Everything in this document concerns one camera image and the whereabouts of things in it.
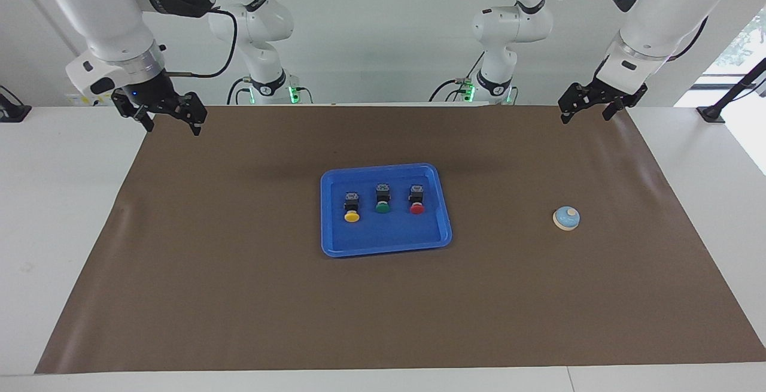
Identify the light blue call bell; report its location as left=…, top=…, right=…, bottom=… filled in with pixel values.
left=552, top=206, right=580, bottom=231

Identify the blue plastic tray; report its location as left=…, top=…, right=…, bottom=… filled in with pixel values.
left=320, top=163, right=453, bottom=258

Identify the black slanted stand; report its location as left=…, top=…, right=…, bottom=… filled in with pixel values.
left=696, top=57, right=766, bottom=124

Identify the brown table mat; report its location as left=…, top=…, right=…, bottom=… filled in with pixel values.
left=34, top=105, right=766, bottom=375

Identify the black base cable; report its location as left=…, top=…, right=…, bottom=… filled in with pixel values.
left=428, top=51, right=485, bottom=102
left=227, top=78, right=252, bottom=105

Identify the white wall power strip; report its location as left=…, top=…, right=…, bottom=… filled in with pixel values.
left=65, top=93, right=117, bottom=107

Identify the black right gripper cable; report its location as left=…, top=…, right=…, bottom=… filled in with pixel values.
left=165, top=8, right=239, bottom=78

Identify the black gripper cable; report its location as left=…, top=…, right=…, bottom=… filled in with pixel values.
left=667, top=16, right=710, bottom=62
left=165, top=8, right=239, bottom=78

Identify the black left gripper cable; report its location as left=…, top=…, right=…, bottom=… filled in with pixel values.
left=667, top=16, right=710, bottom=62

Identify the black table clamp mount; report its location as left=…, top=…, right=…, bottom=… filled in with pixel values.
left=0, top=86, right=32, bottom=123

